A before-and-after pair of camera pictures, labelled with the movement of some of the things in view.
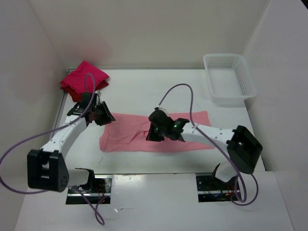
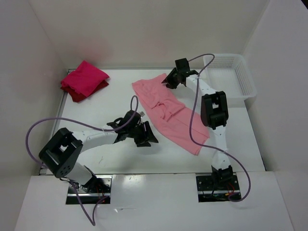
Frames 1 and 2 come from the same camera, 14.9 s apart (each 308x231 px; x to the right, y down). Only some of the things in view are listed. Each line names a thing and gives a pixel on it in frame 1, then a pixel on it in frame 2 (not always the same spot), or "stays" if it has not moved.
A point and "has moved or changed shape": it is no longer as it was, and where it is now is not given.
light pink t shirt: [129, 132] has moved or changed shape
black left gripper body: [102, 115] to [137, 133]
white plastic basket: [230, 82] stays
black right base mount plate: [211, 188] stays
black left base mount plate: [98, 192] stays
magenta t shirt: [75, 80] stays
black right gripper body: [157, 134] to [178, 73]
